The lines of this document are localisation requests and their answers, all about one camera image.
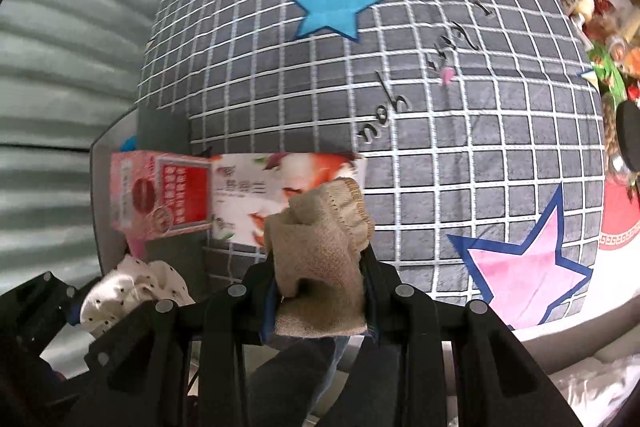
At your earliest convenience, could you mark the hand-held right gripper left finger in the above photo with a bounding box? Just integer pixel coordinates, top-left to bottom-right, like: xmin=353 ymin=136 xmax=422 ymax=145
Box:
xmin=75 ymin=259 xmax=278 ymax=427

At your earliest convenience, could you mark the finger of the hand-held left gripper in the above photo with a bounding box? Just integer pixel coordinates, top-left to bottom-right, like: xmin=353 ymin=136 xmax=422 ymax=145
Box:
xmin=84 ymin=309 xmax=151 ymax=385
xmin=0 ymin=271 xmax=83 ymax=343

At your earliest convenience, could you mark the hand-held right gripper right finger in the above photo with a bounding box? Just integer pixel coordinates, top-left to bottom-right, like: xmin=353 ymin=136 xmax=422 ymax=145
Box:
xmin=357 ymin=252 xmax=583 ymax=427

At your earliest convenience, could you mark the white polka dot cloth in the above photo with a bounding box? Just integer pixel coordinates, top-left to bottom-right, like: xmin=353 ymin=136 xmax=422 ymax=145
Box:
xmin=80 ymin=255 xmax=196 ymax=338

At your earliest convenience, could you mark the beige knit sock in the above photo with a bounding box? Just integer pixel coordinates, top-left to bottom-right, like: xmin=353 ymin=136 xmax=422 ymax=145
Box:
xmin=262 ymin=177 xmax=376 ymax=338

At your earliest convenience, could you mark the grey storage bin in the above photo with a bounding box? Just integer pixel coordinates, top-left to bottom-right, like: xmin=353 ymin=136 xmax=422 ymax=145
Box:
xmin=89 ymin=107 xmax=266 ymax=378

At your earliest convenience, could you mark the white carton box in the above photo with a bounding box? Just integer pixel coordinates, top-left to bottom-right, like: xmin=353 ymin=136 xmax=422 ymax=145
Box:
xmin=209 ymin=152 xmax=368 ymax=253

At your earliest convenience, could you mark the grey checked star blanket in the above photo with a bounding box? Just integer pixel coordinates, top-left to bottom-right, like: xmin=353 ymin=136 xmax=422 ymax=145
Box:
xmin=136 ymin=0 xmax=606 ymax=330

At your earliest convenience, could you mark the red round mat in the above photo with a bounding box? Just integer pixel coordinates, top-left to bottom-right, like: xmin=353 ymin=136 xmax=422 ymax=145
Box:
xmin=597 ymin=182 xmax=640 ymax=253

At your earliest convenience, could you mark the black round object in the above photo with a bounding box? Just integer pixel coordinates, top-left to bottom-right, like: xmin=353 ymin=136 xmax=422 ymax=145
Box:
xmin=615 ymin=99 xmax=640 ymax=178

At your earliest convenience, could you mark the green packet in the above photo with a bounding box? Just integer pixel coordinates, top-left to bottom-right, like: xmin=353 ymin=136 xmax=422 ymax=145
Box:
xmin=590 ymin=52 xmax=628 ymax=100

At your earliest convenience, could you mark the pile of assorted snacks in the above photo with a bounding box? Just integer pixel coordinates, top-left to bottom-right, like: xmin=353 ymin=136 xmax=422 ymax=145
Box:
xmin=575 ymin=0 xmax=640 ymax=188

